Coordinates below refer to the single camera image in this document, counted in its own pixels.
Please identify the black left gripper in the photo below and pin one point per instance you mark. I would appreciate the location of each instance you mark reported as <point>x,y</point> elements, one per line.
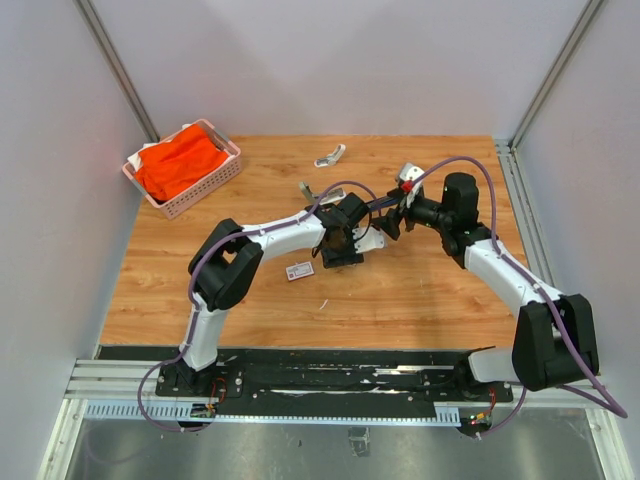
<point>331,259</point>

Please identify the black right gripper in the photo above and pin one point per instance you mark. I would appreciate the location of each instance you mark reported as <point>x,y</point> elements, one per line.
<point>390,222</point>

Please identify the grey white stapler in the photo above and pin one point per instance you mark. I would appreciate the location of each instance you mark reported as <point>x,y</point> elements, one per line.
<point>332,196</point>

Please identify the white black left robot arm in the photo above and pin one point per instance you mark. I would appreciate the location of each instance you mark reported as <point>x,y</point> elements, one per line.
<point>223,269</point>

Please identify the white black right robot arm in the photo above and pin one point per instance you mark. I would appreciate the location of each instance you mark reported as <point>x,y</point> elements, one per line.
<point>554,342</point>

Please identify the pink plastic basket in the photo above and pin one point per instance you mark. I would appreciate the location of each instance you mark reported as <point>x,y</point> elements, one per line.
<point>230,168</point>

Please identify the orange cloth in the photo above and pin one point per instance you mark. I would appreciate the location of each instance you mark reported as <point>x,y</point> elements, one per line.
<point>169,168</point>

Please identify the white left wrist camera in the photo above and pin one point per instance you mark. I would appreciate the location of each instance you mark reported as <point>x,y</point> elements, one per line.
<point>368,239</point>

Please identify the right aluminium frame post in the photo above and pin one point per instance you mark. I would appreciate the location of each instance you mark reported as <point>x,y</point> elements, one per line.
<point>583,24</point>

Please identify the aluminium frame post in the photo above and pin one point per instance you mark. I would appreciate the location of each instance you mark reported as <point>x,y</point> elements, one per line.
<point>583,24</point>
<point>108,50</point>

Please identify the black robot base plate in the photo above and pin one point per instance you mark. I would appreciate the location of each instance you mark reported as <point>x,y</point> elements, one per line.
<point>318,380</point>

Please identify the grey slotted cable duct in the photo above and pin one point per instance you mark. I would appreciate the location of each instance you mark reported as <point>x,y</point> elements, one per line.
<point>191,412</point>

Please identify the left aluminium frame post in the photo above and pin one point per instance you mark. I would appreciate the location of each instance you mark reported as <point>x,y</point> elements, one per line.
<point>108,50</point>

